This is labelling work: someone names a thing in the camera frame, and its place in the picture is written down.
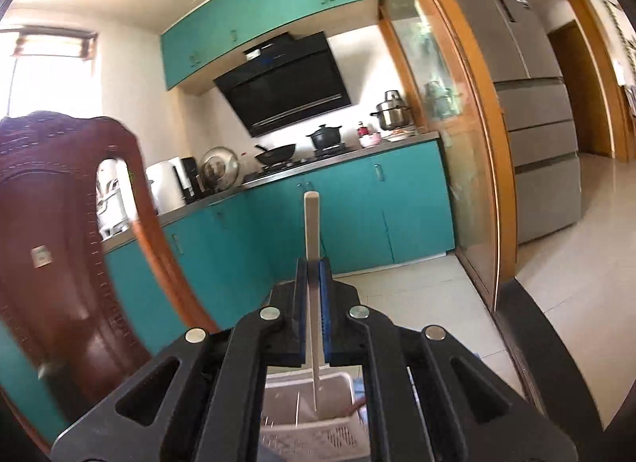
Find light beige chopstick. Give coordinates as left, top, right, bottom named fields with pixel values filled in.
left=304, top=191, right=322, bottom=412

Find white plastic utensil basket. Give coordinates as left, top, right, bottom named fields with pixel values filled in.
left=260, top=368, right=371, bottom=461

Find carved brown wooden chair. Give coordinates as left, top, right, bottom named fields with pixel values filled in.
left=1, top=111, right=217, bottom=449

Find teal lower cabinets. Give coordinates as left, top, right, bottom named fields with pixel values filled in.
left=1, top=139, right=455, bottom=442

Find teal cabinets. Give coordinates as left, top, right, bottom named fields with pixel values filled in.
left=161, top=0, right=359, bottom=89
left=1, top=139, right=455, bottom=442

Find white electric kettle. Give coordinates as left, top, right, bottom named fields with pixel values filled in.
left=145, top=161, right=185, bottom=215

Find round glass pot lid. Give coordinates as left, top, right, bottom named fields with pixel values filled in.
left=200, top=147, right=240, bottom=193

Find black wok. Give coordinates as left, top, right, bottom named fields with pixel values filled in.
left=256, top=143, right=297, bottom=166

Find pink bowl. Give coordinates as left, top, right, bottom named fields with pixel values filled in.
left=359, top=133, right=383, bottom=148

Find black clay pot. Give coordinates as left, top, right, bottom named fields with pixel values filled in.
left=308, top=124, right=342, bottom=150

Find stainless steel stockpot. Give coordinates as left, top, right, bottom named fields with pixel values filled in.
left=371, top=90, right=412, bottom=131

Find silver refrigerator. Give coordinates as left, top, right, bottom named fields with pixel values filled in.
left=457, top=0, right=582, bottom=244

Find brown wooden door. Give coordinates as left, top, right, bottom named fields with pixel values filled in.
left=548, top=21, right=612, bottom=158

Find black range hood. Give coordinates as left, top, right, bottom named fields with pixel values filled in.
left=215, top=32, right=351, bottom=137

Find teal upper cabinets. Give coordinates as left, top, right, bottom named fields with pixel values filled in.
left=161, top=0, right=359, bottom=89

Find glass sliding door wooden frame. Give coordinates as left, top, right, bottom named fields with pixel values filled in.
left=380, top=0, right=518, bottom=311

